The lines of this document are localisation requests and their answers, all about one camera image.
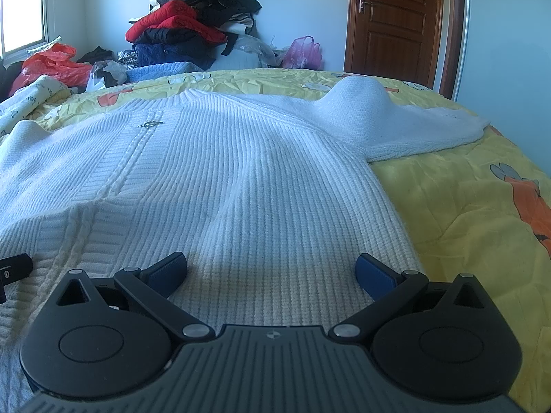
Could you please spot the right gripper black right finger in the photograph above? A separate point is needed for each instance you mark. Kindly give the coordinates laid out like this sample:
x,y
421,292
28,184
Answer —
x,y
443,342

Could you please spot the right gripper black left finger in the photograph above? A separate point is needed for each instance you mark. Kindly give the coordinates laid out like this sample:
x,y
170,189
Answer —
x,y
104,337

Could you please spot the white knit sweater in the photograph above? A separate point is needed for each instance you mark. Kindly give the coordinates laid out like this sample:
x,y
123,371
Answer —
x,y
198,150

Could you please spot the black and white crumpled clothes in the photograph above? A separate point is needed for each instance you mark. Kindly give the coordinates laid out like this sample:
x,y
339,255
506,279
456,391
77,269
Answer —
x,y
106,74

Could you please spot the pile of dark clothes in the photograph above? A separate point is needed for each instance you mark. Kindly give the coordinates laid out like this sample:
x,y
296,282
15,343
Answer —
x,y
233,17

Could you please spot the yellow cartoon bed sheet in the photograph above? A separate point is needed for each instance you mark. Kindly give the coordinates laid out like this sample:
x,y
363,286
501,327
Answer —
x,y
469,208

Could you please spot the white printed quilt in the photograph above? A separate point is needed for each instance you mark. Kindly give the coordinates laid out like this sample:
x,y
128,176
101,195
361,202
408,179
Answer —
x,y
25,100

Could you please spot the red plastic bag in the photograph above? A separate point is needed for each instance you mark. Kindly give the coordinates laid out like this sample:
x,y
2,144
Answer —
x,y
56,62

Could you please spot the black garment by window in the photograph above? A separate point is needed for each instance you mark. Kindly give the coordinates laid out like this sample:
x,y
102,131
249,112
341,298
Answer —
x,y
97,55

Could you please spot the light blue knit garment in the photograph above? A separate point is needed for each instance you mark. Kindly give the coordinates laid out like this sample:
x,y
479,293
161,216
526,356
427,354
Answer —
x,y
155,71

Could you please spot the window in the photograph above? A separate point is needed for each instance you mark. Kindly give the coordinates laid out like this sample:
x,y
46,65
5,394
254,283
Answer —
x,y
23,25

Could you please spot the red jacket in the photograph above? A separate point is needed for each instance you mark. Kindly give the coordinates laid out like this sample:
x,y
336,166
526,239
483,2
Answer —
x,y
174,14

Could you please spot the pink plastic bag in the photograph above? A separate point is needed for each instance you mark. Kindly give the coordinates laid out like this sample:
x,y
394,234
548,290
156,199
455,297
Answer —
x,y
303,53

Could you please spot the brown wooden door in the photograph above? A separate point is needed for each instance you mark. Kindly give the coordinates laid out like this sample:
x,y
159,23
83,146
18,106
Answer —
x,y
413,40

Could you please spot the silver door handle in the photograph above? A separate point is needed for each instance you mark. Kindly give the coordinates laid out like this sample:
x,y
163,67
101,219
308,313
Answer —
x,y
363,5

